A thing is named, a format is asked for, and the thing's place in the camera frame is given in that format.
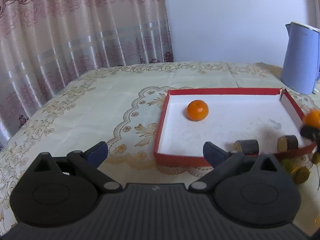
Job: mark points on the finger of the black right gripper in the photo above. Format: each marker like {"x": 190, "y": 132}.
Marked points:
{"x": 310, "y": 132}

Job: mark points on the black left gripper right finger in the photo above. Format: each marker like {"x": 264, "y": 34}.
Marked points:
{"x": 224, "y": 164}

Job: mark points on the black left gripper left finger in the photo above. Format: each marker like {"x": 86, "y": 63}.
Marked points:
{"x": 85, "y": 164}

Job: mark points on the orange tangerine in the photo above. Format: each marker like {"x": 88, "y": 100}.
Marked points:
{"x": 312, "y": 119}
{"x": 197, "y": 110}

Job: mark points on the dark sugarcane piece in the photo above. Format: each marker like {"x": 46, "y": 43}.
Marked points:
{"x": 287, "y": 143}
{"x": 247, "y": 147}

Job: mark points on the brown longan fruit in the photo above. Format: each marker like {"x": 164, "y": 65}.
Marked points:
{"x": 301, "y": 175}
{"x": 316, "y": 158}

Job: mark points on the green lime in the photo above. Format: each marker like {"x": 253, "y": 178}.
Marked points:
{"x": 289, "y": 166}

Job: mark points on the red shallow box tray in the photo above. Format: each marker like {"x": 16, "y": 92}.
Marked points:
{"x": 263, "y": 114}

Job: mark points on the blue electric kettle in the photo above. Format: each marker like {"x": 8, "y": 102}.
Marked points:
{"x": 301, "y": 64}

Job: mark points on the pink patterned curtain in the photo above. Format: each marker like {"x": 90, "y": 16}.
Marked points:
{"x": 45, "y": 44}

